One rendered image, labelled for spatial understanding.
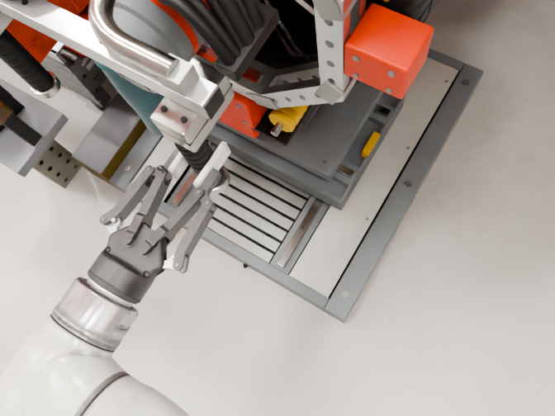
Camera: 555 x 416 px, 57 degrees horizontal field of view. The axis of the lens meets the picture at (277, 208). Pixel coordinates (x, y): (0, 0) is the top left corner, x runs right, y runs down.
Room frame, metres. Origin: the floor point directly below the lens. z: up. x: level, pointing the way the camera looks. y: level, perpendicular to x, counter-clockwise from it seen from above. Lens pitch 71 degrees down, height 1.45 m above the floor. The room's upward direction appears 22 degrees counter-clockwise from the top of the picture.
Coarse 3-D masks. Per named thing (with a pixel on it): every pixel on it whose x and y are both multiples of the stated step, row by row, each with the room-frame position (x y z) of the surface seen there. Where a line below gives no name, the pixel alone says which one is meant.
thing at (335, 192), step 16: (384, 96) 0.64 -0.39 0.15; (384, 112) 0.58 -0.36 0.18; (224, 128) 0.73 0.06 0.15; (368, 128) 0.57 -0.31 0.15; (384, 128) 0.54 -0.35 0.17; (240, 144) 0.67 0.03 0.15; (256, 144) 0.65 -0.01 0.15; (352, 144) 0.54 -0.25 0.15; (368, 144) 0.51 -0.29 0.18; (256, 160) 0.60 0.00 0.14; (272, 160) 0.58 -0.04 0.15; (352, 160) 0.50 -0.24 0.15; (368, 160) 0.49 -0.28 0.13; (288, 176) 0.52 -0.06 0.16; (304, 176) 0.51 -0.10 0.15; (336, 176) 0.46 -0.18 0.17; (352, 176) 0.45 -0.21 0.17; (320, 192) 0.44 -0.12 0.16; (336, 192) 0.43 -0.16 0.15; (336, 208) 0.40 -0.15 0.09
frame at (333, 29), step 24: (312, 0) 0.39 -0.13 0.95; (336, 0) 0.37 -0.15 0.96; (360, 0) 0.39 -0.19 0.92; (336, 24) 0.37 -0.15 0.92; (336, 48) 0.37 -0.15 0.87; (264, 72) 0.54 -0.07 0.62; (288, 72) 0.50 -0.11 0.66; (312, 72) 0.45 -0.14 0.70; (336, 72) 0.37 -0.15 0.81; (264, 96) 0.49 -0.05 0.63; (288, 96) 0.45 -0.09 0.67; (312, 96) 0.41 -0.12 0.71; (336, 96) 0.37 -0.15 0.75
